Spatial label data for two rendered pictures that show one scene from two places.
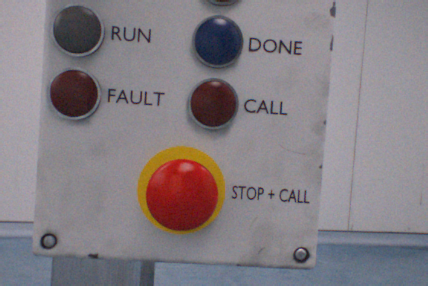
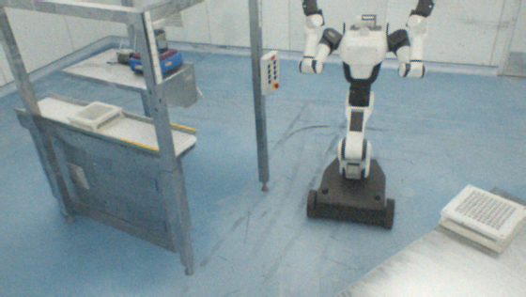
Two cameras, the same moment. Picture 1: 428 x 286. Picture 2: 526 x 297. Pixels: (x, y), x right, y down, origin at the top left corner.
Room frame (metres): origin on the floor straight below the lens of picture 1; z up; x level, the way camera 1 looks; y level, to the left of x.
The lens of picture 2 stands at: (-1.26, 2.40, 2.13)
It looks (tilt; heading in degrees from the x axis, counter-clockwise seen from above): 31 degrees down; 307
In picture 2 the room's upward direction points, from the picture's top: 4 degrees counter-clockwise
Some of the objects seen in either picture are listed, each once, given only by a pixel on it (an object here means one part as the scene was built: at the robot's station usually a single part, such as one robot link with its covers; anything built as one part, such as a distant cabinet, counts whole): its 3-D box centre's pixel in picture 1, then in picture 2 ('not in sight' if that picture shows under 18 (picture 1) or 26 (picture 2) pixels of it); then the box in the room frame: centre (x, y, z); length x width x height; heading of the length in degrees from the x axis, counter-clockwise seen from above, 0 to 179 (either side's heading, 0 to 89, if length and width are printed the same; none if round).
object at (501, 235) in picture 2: not in sight; (485, 211); (-1.14, 0.74, 0.91); 0.25 x 0.24 x 0.02; 79
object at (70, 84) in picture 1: (73, 93); not in sight; (0.32, 0.08, 0.94); 0.03 x 0.01 x 0.03; 94
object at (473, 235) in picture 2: not in sight; (482, 220); (-1.14, 0.74, 0.86); 0.24 x 0.24 x 0.02; 79
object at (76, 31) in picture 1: (77, 30); not in sight; (0.32, 0.08, 0.97); 0.03 x 0.01 x 0.03; 94
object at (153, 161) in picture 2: not in sight; (101, 131); (1.07, 0.93, 0.77); 1.30 x 0.29 x 0.10; 4
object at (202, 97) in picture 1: (213, 103); not in sight; (0.32, 0.00, 0.94); 0.03 x 0.01 x 0.03; 94
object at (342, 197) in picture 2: not in sight; (353, 177); (-0.22, -0.17, 0.19); 0.64 x 0.52 x 0.33; 110
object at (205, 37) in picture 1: (217, 41); not in sight; (0.32, 0.00, 0.97); 0.03 x 0.01 x 0.03; 94
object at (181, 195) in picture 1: (181, 191); not in sight; (0.32, 0.02, 0.88); 0.04 x 0.04 x 0.04; 4
